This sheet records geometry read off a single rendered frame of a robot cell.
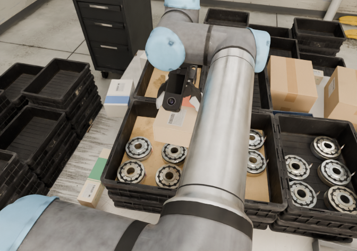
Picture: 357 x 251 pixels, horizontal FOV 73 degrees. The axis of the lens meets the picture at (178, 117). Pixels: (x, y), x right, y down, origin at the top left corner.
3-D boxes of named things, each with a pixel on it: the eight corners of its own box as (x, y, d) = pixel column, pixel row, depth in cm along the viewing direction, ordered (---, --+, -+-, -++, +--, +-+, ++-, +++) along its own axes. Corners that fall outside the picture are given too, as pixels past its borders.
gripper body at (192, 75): (197, 81, 72) (200, 46, 63) (191, 101, 67) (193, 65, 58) (172, 78, 74) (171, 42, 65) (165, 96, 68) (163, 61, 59)
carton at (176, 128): (192, 148, 72) (193, 133, 67) (154, 140, 74) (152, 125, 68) (202, 110, 82) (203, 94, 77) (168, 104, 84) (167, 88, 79)
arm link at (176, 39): (203, 42, 39) (213, 12, 46) (138, 34, 41) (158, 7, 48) (200, 79, 45) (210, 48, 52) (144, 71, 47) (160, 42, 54)
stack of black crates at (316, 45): (318, 63, 251) (340, 22, 217) (322, 81, 232) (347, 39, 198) (278, 58, 257) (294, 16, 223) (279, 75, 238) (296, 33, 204)
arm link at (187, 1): (156, -2, 47) (169, -18, 52) (160, 47, 55) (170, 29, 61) (196, 1, 46) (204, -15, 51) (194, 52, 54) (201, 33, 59)
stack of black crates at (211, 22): (240, 52, 264) (249, 11, 230) (238, 69, 244) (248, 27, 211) (204, 47, 270) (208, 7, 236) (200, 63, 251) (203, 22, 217)
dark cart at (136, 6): (137, 86, 248) (122, -4, 180) (98, 80, 255) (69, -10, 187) (155, 54, 286) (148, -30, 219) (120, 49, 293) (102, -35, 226)
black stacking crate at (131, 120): (188, 208, 84) (189, 195, 76) (107, 197, 87) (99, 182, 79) (198, 123, 110) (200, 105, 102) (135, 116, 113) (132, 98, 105)
